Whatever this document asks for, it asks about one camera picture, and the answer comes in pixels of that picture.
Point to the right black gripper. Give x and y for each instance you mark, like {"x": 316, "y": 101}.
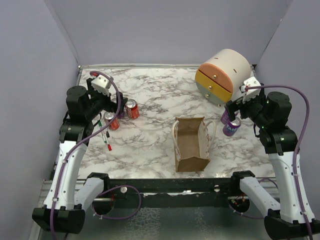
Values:
{"x": 233, "y": 106}

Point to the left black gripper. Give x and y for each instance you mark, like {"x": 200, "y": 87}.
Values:
{"x": 111, "y": 106}

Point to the purple fanta can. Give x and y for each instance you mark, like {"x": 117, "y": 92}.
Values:
{"x": 224, "y": 117}
{"x": 231, "y": 127}

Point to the purple Fanta can front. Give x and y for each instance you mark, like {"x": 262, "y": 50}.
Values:
{"x": 231, "y": 127}

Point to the brown canvas tote bag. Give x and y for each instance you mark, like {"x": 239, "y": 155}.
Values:
{"x": 192, "y": 140}

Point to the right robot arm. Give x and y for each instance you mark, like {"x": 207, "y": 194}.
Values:
{"x": 289, "y": 217}

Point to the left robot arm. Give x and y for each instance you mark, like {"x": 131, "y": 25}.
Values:
{"x": 64, "y": 208}

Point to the red cola can rear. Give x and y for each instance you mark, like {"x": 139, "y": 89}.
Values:
{"x": 132, "y": 109}

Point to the red cola can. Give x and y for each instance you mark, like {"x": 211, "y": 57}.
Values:
{"x": 132, "y": 109}
{"x": 113, "y": 124}

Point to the purple can by cola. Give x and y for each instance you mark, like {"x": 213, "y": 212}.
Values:
{"x": 121, "y": 113}

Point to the red cola can front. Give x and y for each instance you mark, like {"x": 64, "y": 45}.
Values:
{"x": 113, "y": 124}

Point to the round drawer cabinet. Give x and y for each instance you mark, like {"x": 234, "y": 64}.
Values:
{"x": 219, "y": 78}

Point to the green capped marker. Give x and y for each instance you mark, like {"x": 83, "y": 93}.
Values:
{"x": 102, "y": 134}

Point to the red capped marker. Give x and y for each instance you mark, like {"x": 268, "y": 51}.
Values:
{"x": 108, "y": 143}

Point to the metal front plate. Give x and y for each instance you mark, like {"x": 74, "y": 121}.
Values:
{"x": 240, "y": 220}

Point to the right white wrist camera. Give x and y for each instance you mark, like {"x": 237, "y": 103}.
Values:
{"x": 247, "y": 89}

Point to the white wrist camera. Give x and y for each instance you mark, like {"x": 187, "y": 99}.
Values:
{"x": 101, "y": 84}
{"x": 247, "y": 89}

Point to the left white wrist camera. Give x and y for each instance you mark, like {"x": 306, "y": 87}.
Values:
{"x": 101, "y": 84}

